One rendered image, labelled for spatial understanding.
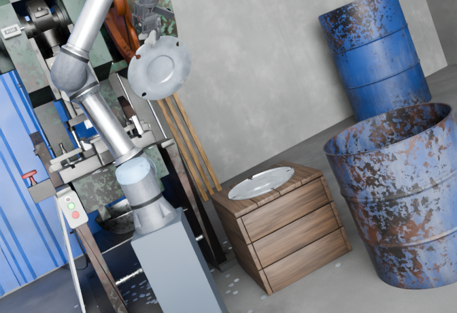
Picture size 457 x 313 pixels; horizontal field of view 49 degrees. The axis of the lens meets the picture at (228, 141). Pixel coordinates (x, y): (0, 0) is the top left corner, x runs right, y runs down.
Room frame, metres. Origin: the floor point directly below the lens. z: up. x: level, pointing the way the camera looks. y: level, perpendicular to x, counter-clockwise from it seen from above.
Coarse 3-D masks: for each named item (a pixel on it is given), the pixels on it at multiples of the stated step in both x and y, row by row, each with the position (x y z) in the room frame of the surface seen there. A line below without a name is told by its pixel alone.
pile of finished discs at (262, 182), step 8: (280, 168) 2.09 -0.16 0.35; (288, 168) 2.04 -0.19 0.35; (256, 176) 2.13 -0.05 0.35; (264, 176) 2.08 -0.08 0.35; (272, 176) 2.00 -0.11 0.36; (280, 176) 1.98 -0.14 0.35; (288, 176) 1.93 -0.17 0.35; (240, 184) 2.11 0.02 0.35; (248, 184) 2.05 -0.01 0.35; (256, 184) 1.98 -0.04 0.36; (264, 184) 1.94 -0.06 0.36; (272, 184) 1.91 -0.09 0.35; (280, 184) 1.86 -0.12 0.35; (232, 192) 2.04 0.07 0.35; (240, 192) 1.99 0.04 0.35; (248, 192) 1.95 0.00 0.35; (256, 192) 1.90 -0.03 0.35; (264, 192) 1.85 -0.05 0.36
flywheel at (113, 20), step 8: (120, 0) 2.41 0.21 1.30; (112, 8) 2.51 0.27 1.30; (120, 8) 2.43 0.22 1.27; (128, 8) 2.40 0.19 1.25; (112, 16) 2.73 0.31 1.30; (120, 16) 2.58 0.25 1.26; (128, 16) 2.45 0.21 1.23; (112, 24) 2.75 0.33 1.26; (120, 24) 2.64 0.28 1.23; (128, 24) 2.51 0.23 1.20; (112, 32) 2.74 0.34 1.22; (120, 32) 2.70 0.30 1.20; (136, 32) 2.43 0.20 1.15; (120, 40) 2.71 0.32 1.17; (128, 40) 2.63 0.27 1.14; (136, 40) 2.51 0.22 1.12; (120, 48) 2.69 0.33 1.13; (128, 48) 2.66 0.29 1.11; (136, 48) 2.55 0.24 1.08; (128, 56) 2.62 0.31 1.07; (136, 56) 2.55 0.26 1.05
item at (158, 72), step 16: (144, 48) 2.01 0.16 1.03; (160, 48) 2.05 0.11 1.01; (176, 48) 2.09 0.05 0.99; (144, 64) 2.04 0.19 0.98; (160, 64) 2.09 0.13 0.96; (176, 64) 2.12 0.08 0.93; (144, 80) 2.07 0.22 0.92; (160, 80) 2.13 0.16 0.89; (176, 80) 2.16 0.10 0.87; (160, 96) 2.15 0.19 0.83
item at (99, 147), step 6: (90, 138) 2.19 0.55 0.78; (96, 138) 2.07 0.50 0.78; (90, 144) 2.23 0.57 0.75; (96, 144) 2.18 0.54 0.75; (102, 144) 2.19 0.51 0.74; (96, 150) 2.18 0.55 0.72; (102, 150) 2.19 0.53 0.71; (108, 150) 2.19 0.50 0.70; (102, 156) 2.18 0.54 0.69; (108, 156) 2.19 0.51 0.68; (102, 162) 2.18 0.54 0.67; (108, 162) 2.19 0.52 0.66
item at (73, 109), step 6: (54, 54) 2.32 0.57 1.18; (48, 60) 2.26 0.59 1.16; (48, 66) 2.26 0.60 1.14; (60, 90) 2.26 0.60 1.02; (66, 96) 2.25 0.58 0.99; (66, 102) 2.26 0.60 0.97; (72, 102) 2.24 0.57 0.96; (66, 108) 2.27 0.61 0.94; (72, 108) 2.27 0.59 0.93; (78, 108) 2.24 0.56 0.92; (72, 114) 2.26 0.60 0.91; (78, 114) 2.24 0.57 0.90
